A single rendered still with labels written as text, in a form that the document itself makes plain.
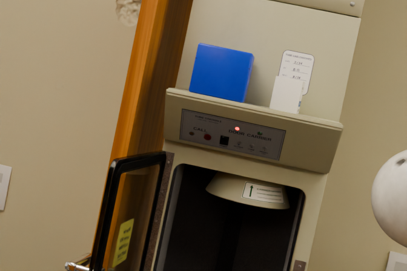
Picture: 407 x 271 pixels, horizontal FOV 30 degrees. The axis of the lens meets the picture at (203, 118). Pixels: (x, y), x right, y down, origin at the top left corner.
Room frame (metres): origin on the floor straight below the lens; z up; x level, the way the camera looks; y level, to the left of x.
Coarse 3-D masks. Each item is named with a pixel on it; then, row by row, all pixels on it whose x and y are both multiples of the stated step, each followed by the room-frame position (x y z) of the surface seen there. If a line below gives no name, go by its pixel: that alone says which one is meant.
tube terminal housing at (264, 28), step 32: (224, 0) 1.46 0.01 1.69; (256, 0) 1.46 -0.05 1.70; (192, 32) 1.47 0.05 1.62; (224, 32) 1.46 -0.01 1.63; (256, 32) 1.46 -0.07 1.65; (288, 32) 1.45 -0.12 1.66; (320, 32) 1.45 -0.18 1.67; (352, 32) 1.44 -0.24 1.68; (192, 64) 1.47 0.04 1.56; (256, 64) 1.45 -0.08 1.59; (320, 64) 1.44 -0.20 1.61; (256, 96) 1.45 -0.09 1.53; (320, 96) 1.44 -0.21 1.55; (192, 160) 1.46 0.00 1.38; (224, 160) 1.46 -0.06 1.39; (256, 160) 1.45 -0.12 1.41; (320, 192) 1.44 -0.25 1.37; (160, 224) 1.46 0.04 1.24
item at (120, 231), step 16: (112, 176) 1.15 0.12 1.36; (128, 176) 1.23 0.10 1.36; (144, 176) 1.33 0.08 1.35; (128, 192) 1.25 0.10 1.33; (144, 192) 1.35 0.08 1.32; (128, 208) 1.27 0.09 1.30; (144, 208) 1.37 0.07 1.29; (112, 224) 1.20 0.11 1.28; (128, 224) 1.29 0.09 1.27; (144, 224) 1.39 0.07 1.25; (96, 240) 1.15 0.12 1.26; (112, 240) 1.22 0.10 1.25; (128, 240) 1.31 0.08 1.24; (144, 240) 1.42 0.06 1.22; (112, 256) 1.23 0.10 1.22; (128, 256) 1.33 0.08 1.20
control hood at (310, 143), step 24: (168, 96) 1.36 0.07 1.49; (192, 96) 1.35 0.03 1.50; (168, 120) 1.40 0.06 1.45; (240, 120) 1.36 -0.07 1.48; (264, 120) 1.35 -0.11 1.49; (288, 120) 1.34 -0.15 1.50; (312, 120) 1.33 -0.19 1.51; (192, 144) 1.44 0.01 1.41; (288, 144) 1.38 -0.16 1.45; (312, 144) 1.37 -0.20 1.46; (336, 144) 1.35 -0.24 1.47; (312, 168) 1.41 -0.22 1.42
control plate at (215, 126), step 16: (192, 112) 1.37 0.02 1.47; (192, 128) 1.40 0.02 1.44; (208, 128) 1.39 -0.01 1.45; (224, 128) 1.38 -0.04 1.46; (240, 128) 1.38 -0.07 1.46; (256, 128) 1.37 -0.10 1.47; (272, 128) 1.36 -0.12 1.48; (208, 144) 1.42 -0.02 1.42; (256, 144) 1.40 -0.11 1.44; (272, 144) 1.39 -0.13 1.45
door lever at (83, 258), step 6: (78, 258) 1.23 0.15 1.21; (84, 258) 1.24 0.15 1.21; (90, 258) 1.26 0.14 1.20; (66, 264) 1.20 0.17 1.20; (72, 264) 1.20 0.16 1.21; (78, 264) 1.20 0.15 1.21; (84, 264) 1.24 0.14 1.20; (72, 270) 1.20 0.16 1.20; (78, 270) 1.20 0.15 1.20; (84, 270) 1.19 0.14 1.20
